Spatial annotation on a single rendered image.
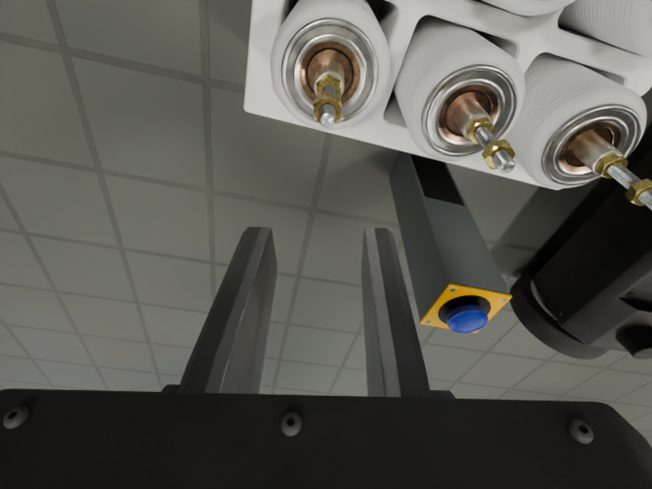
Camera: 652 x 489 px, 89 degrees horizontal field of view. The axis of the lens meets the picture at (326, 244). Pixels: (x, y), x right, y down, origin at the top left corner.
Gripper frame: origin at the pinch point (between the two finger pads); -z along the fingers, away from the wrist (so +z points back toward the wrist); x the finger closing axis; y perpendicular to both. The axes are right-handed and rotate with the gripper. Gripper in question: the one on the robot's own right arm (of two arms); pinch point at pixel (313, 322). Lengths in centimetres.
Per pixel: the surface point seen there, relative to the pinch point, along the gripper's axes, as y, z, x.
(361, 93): 1.3, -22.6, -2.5
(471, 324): 21.7, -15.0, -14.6
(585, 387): 105, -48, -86
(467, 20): -2.5, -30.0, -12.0
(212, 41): 2, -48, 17
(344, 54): -1.5, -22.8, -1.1
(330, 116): -0.2, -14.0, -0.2
